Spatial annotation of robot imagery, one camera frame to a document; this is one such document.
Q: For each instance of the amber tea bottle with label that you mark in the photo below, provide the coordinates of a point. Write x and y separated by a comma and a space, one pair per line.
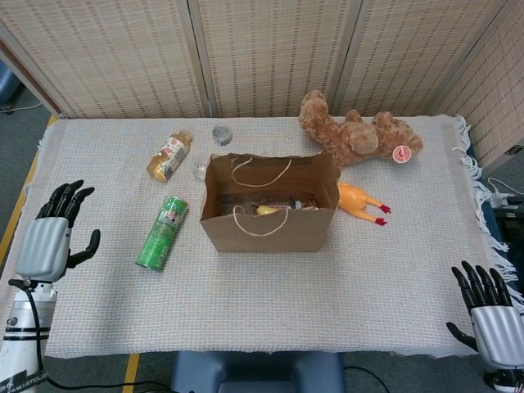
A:
170, 157

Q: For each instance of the white power strip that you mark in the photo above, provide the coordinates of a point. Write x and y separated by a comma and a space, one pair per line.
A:
501, 198

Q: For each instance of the brown teddy bear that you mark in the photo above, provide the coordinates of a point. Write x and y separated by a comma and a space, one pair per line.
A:
352, 139

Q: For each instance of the yellow lemon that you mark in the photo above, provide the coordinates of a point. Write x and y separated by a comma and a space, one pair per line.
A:
265, 210

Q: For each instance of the brown paper shopping bag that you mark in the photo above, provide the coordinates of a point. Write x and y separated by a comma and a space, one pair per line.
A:
270, 239

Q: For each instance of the clear plastic water bottle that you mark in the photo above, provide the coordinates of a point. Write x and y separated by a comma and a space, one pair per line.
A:
286, 204

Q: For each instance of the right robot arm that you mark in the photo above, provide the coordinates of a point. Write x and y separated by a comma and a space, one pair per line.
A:
507, 380

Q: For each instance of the orange rubber chicken toy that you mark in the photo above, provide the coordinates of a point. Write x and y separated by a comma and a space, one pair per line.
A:
352, 198

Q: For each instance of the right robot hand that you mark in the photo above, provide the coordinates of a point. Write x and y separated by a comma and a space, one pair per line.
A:
497, 331

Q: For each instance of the white woven tablecloth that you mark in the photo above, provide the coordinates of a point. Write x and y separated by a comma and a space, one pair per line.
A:
327, 294

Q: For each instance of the woven folding screen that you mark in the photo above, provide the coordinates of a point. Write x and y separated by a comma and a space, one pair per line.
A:
266, 53

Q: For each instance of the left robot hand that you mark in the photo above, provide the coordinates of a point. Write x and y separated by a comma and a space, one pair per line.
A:
45, 245

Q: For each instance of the green chips can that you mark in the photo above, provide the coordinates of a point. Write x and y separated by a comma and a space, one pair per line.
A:
161, 237

